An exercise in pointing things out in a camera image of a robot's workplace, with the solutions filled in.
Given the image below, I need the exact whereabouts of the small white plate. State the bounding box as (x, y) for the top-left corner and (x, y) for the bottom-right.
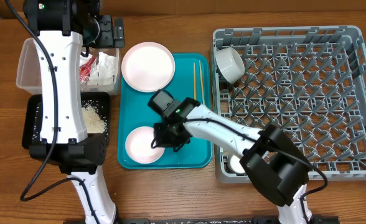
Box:
(125, 126), (165, 164)

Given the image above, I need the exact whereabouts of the white napkin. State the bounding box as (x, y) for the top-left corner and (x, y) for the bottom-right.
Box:
(83, 52), (118, 86)

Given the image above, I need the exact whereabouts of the red snack wrapper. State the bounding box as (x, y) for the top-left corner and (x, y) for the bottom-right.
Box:
(79, 56), (96, 85)

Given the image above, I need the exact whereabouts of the large white plate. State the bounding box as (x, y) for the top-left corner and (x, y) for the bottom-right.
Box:
(121, 42), (176, 93)

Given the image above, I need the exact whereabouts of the white cup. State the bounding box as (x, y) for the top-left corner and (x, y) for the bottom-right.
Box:
(227, 155), (245, 174)

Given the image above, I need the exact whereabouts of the uncooked rice pile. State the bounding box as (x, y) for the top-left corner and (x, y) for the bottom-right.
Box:
(40, 106), (103, 144)

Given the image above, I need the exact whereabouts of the grey bowl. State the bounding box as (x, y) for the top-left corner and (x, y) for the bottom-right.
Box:
(215, 47), (245, 84)

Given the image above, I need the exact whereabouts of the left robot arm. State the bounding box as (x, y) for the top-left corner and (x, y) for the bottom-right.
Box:
(21, 0), (124, 223)

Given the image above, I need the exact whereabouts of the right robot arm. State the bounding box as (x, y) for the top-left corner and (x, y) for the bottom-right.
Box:
(148, 90), (312, 223)

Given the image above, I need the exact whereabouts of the clear plastic waste bin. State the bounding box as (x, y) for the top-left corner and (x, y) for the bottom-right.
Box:
(16, 38), (121, 95)

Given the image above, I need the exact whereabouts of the grey dishwasher rack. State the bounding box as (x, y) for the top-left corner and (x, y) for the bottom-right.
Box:
(212, 26), (366, 181)

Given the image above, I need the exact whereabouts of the cardboard backdrop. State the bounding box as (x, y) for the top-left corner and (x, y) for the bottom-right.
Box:
(0, 0), (366, 20)

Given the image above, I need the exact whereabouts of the teal serving tray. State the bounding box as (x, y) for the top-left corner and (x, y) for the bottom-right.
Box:
(117, 53), (213, 169)

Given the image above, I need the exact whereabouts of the black rectangular tray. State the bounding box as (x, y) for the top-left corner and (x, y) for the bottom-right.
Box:
(22, 92), (111, 149)

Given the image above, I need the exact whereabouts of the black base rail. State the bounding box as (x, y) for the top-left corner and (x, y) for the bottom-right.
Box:
(63, 215), (340, 224)

